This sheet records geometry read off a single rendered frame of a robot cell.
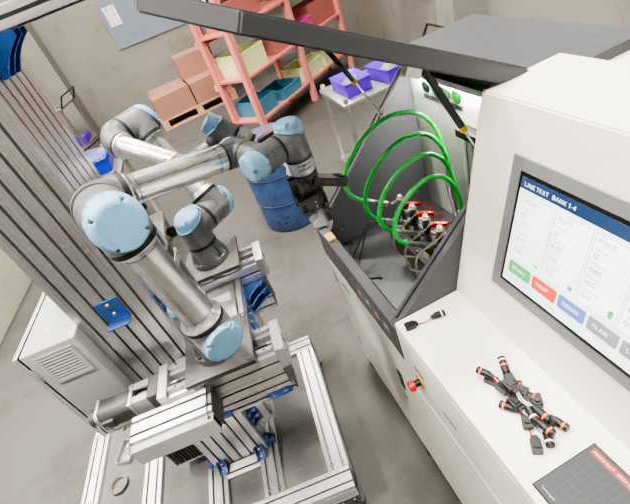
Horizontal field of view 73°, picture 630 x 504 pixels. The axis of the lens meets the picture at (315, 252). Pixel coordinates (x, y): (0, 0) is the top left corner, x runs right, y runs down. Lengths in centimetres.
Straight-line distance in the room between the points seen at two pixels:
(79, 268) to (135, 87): 775
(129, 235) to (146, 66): 806
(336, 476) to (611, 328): 130
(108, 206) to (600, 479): 109
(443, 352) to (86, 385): 115
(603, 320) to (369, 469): 145
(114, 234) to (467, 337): 91
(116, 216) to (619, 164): 91
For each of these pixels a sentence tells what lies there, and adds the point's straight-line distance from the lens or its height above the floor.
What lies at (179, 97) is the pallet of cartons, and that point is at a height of 39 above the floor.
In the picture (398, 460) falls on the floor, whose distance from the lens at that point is 219.
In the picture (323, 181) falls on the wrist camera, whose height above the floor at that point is 140.
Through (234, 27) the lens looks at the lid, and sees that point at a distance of 84.
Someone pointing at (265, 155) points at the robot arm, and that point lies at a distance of 109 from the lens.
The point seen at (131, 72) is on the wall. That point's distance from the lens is 898.
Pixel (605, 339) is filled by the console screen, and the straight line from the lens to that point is 102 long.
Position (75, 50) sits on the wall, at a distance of 908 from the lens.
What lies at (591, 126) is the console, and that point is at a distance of 92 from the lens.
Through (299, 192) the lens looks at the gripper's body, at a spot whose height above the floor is 140.
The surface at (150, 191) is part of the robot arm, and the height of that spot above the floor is 159.
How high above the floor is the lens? 197
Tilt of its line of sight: 37 degrees down
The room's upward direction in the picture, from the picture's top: 22 degrees counter-clockwise
